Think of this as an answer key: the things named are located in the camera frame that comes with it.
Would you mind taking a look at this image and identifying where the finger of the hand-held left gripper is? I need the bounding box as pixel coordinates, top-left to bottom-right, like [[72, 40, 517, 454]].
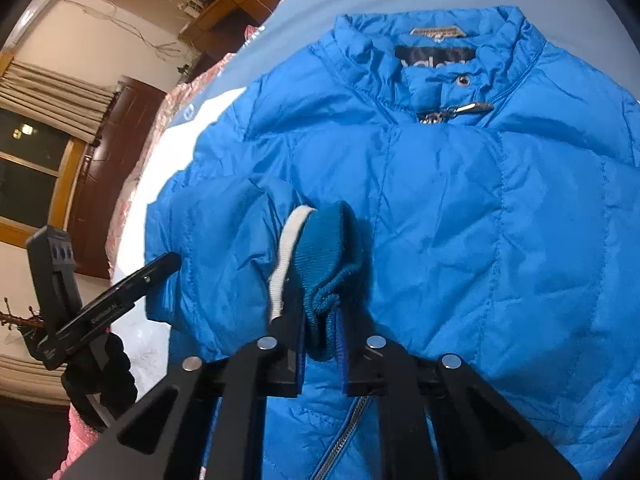
[[107, 252, 182, 307]]

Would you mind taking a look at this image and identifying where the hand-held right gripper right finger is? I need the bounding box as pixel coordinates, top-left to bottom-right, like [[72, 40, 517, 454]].
[[337, 309, 583, 480]]

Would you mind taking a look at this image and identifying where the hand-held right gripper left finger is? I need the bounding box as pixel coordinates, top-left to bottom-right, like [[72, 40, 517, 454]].
[[60, 305, 308, 480]]

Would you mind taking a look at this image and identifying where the blue puffer jacket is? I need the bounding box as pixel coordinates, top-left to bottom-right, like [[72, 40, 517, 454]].
[[145, 5, 640, 480]]

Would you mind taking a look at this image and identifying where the person's left forearm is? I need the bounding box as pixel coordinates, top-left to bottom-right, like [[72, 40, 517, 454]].
[[49, 400, 108, 480]]

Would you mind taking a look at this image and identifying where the person's left hand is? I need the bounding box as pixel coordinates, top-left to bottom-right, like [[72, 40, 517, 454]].
[[61, 332, 139, 433]]

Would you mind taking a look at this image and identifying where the dry branch ornament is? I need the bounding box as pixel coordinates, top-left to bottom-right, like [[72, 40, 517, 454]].
[[0, 297, 47, 335]]

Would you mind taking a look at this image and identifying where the dark wooden headboard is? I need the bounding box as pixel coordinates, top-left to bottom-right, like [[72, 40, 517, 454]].
[[67, 76, 167, 281]]

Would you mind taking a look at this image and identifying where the window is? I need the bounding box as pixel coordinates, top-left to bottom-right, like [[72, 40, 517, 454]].
[[0, 107, 77, 235]]

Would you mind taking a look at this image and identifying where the beige striped curtain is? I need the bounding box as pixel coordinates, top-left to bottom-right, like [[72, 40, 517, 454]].
[[0, 57, 119, 146]]

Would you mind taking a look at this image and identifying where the white air conditioner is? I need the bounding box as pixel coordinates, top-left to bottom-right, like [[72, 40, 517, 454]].
[[12, 0, 68, 53]]

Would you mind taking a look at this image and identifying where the thin wall cable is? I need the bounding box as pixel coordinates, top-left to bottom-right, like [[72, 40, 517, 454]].
[[62, 0, 185, 63]]

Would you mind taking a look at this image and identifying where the wooden wall shelf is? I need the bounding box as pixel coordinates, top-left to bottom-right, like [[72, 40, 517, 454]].
[[177, 0, 251, 47]]

